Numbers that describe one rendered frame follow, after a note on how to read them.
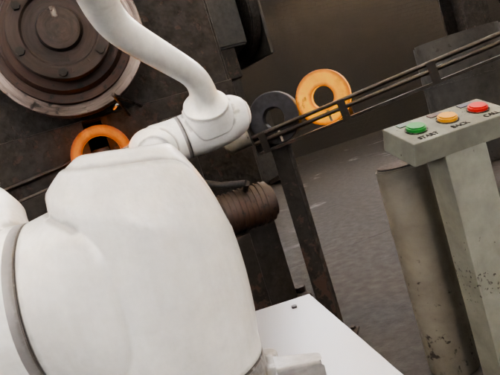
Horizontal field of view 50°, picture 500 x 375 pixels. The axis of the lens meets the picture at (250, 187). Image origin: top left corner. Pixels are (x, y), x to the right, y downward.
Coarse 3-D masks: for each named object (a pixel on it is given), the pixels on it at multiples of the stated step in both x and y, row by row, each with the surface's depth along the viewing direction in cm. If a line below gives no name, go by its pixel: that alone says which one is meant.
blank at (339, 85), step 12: (312, 72) 148; (324, 72) 146; (336, 72) 146; (300, 84) 149; (312, 84) 148; (324, 84) 147; (336, 84) 146; (348, 84) 147; (300, 96) 150; (312, 96) 151; (336, 96) 147; (300, 108) 151; (312, 108) 150; (348, 108) 148; (324, 120) 149; (336, 120) 148
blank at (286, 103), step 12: (264, 96) 153; (276, 96) 152; (288, 96) 151; (252, 108) 155; (264, 108) 154; (288, 108) 152; (252, 120) 156; (264, 120) 156; (288, 120) 153; (300, 120) 152; (276, 132) 155; (288, 132) 153
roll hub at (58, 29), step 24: (24, 0) 145; (48, 0) 147; (72, 0) 149; (24, 24) 146; (48, 24) 146; (72, 24) 147; (24, 48) 145; (48, 48) 148; (72, 48) 149; (48, 72) 147; (72, 72) 148
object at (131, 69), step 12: (132, 12) 160; (132, 60) 161; (0, 72) 152; (132, 72) 161; (0, 84) 152; (12, 84) 152; (120, 84) 160; (12, 96) 153; (24, 96) 153; (108, 96) 159; (36, 108) 154; (48, 108) 155; (60, 108) 156; (72, 108) 157; (84, 108) 158; (96, 108) 159
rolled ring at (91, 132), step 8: (88, 128) 160; (96, 128) 161; (104, 128) 161; (112, 128) 162; (80, 136) 159; (88, 136) 160; (96, 136) 163; (112, 136) 162; (120, 136) 163; (72, 144) 159; (80, 144) 160; (120, 144) 163; (72, 152) 159; (80, 152) 160; (72, 160) 159
